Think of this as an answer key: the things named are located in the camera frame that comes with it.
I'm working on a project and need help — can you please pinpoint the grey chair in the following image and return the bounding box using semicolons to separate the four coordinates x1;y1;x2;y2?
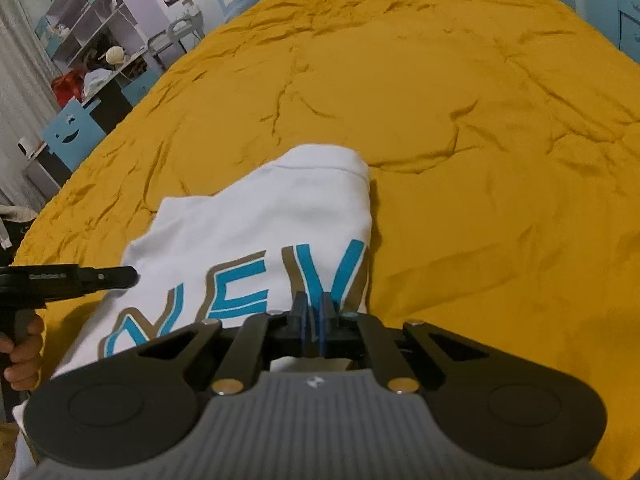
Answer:
146;11;207;70

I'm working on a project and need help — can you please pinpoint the red bag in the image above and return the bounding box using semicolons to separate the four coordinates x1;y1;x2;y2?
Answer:
51;69;87;109

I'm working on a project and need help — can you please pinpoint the white curtain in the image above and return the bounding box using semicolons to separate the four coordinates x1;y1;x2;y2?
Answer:
0;0;63;213

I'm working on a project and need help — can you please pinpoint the blue fronted desk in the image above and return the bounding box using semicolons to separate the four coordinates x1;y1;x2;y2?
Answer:
80;52;167;123

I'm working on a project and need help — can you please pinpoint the white printed shirt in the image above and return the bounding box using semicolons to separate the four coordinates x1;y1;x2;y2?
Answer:
11;143;373;480

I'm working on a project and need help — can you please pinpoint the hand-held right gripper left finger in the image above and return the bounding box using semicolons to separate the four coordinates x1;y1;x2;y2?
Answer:
127;292;308;396

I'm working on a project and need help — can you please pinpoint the blue chair with smiley cutout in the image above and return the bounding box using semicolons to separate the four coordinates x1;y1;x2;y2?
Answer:
41;98;107;175

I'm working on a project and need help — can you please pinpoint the pile of light clothes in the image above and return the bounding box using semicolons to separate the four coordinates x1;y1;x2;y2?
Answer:
0;203;40;251

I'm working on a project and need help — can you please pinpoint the person's left hand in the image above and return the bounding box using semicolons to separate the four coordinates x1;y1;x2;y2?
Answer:
0;311;47;392

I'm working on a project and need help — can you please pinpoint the white and blue shelf unit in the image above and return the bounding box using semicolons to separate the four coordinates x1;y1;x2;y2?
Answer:
34;0;153;68

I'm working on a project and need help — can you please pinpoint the yellow blanket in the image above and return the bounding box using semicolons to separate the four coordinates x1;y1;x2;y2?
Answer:
11;0;640;480

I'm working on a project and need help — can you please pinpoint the blue and white wardrobe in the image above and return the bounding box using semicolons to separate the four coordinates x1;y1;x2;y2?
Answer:
552;0;640;63

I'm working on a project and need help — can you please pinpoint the grey side table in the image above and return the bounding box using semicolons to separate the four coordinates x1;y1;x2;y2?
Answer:
22;142;73;202

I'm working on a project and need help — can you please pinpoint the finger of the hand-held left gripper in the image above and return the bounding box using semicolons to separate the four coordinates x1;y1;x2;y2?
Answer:
81;265;140;292

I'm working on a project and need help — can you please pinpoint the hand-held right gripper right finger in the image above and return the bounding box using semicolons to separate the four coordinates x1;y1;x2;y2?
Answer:
319;293;490;394

